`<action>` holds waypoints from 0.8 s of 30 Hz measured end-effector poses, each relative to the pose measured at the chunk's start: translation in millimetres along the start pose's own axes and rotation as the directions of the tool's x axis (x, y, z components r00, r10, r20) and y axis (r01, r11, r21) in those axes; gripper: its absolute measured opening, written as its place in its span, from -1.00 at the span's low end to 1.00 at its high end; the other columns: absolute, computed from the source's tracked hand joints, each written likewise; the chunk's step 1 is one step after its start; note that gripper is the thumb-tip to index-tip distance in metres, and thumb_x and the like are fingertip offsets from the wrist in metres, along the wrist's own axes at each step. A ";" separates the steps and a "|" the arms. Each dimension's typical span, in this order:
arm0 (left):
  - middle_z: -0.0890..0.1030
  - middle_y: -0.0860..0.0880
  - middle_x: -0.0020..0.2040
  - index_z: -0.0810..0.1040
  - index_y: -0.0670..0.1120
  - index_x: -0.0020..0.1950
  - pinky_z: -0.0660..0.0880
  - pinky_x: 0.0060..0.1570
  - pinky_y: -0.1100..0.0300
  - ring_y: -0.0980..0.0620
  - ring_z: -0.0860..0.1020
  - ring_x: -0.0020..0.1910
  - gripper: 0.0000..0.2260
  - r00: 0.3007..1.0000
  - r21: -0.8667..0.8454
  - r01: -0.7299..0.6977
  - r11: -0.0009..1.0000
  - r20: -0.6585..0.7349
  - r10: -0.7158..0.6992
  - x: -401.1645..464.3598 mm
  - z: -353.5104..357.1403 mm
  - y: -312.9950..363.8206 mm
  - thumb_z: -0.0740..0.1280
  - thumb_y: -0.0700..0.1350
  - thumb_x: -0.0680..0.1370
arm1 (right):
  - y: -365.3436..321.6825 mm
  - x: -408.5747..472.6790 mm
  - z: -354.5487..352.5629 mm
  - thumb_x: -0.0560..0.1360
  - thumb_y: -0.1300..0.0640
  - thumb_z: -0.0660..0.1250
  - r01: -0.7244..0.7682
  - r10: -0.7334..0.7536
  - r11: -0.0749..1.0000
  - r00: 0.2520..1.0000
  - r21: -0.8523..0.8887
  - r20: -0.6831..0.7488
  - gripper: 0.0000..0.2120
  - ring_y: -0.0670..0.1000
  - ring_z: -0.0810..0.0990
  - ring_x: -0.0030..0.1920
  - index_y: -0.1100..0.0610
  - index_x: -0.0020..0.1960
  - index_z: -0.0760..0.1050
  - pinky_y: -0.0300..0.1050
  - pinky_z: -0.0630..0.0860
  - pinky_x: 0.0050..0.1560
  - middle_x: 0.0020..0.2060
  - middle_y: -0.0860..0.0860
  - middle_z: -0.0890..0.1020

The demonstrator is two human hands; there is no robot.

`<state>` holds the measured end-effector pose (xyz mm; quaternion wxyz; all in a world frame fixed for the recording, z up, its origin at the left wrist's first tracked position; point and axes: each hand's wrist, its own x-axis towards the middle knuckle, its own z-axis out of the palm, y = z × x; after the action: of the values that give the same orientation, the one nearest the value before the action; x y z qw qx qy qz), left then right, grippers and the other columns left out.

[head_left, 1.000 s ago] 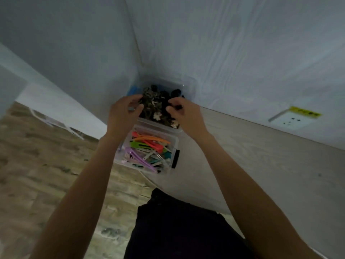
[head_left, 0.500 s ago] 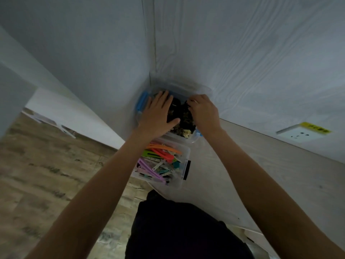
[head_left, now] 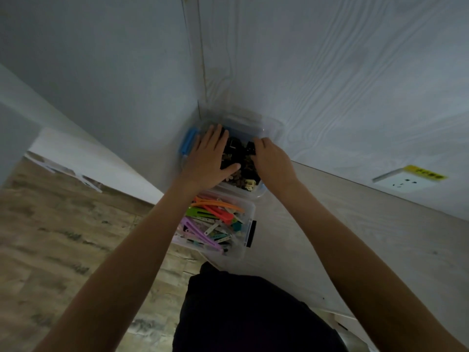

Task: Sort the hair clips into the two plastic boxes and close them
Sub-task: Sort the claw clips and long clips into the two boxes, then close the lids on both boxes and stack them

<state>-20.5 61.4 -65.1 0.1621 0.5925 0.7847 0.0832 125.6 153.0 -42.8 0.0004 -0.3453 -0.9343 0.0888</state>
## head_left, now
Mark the person's left hand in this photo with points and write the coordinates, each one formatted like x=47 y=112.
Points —
x=207 y=161

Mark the person's right hand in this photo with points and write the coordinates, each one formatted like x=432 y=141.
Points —
x=273 y=164

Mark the clear box blue latches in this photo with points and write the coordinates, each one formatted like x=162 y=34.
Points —
x=188 y=141

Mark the small dark hair claws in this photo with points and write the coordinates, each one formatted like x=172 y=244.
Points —
x=240 y=161

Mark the long green hair clip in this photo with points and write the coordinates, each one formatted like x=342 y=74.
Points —
x=198 y=213

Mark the long coral hair clip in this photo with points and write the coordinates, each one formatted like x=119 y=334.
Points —
x=220 y=213

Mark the bundle of long pastel clips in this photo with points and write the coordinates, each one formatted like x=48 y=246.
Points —
x=216 y=223

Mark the clear box black latches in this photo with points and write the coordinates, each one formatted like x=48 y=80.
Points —
x=249 y=230

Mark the long purple hair clip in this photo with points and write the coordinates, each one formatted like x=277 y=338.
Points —
x=198 y=232

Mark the person's left forearm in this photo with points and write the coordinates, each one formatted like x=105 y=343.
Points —
x=121 y=271

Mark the person's right forearm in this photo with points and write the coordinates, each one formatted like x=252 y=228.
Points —
x=366 y=274

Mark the person's black clothing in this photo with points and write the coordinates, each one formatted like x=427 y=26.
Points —
x=253 y=315

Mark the yellow warning sticker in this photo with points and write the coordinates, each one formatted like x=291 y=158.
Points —
x=425 y=173

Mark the white wall socket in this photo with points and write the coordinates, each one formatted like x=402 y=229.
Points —
x=401 y=183

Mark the white metal frame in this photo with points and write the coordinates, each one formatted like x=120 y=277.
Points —
x=62 y=172

